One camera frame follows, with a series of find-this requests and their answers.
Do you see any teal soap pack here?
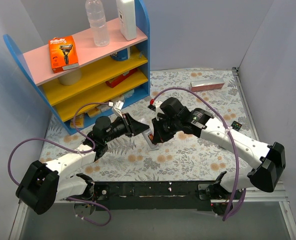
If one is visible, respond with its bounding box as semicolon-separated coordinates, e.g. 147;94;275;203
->
123;89;135;99

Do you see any beige cylindrical container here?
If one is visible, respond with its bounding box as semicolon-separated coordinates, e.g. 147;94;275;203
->
58;68;82;86

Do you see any aluminium table edge rail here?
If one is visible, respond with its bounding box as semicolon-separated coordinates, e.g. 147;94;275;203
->
231;67;259;141

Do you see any white orange soap pack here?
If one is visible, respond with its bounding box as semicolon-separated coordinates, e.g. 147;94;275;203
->
111;94;125;103

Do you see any blue shelf unit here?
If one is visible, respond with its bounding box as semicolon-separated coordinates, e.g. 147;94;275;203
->
3;0;150;135

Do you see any white plastic bottle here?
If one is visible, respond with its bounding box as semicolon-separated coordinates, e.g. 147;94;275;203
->
116;0;137;41

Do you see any yellow pack on shelf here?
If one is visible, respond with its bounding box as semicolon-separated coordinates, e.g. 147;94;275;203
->
87;107;101;118

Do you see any black TV remote control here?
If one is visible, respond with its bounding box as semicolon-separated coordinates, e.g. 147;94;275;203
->
231;121;242;131

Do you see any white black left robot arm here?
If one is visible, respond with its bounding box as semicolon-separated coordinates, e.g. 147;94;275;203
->
16;113;150;215

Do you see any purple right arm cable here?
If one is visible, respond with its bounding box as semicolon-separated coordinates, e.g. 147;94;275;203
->
151;87;246;222

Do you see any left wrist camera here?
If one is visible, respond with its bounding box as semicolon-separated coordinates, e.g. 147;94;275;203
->
108;100;124;118

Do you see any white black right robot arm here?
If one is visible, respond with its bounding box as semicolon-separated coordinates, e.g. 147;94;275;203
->
149;97;286;199

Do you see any red silver long box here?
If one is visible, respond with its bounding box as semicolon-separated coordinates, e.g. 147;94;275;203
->
189;78;224;92

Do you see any white remote control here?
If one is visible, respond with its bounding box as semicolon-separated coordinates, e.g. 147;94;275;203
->
139;118;156;148

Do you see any clear plastic water bottle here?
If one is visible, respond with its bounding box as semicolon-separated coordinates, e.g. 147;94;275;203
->
85;0;110;47

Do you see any orange razor box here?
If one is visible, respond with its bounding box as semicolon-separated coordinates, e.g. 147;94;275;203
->
48;35;80;73

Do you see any red flat box on shelf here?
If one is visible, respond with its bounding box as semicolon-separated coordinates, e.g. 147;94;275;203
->
105;68;138;88

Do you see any white battery cover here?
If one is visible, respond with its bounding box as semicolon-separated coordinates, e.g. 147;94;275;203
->
150;145;159;151

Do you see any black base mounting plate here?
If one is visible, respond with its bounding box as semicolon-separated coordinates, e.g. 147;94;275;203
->
65;172;238;212

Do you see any blue white cylindrical can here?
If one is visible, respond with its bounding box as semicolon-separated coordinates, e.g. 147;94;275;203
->
110;47;131;62

